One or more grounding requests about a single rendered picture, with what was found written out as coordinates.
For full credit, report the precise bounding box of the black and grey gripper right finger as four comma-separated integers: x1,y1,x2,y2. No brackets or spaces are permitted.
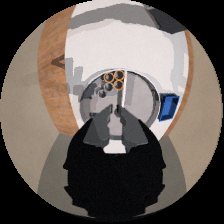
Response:
117,104,166,169

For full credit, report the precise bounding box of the blue crate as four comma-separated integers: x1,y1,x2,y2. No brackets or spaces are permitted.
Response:
157,94,180,122

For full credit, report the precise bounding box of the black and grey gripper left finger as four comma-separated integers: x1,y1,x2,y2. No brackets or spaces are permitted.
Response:
63,104,113,170

